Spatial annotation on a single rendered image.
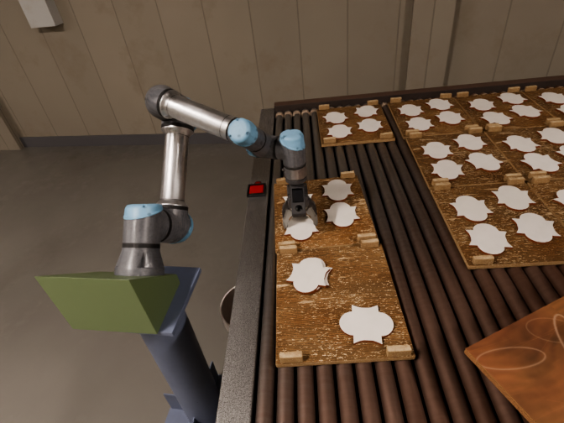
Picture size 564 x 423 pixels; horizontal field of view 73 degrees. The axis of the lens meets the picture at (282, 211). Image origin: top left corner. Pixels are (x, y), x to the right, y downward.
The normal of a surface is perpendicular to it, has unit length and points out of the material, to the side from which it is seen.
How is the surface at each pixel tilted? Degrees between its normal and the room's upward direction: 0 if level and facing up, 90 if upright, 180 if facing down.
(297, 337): 0
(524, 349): 0
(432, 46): 90
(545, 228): 0
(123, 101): 90
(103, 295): 90
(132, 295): 90
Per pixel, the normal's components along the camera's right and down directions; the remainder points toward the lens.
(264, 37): -0.15, 0.62
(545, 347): -0.11, -0.78
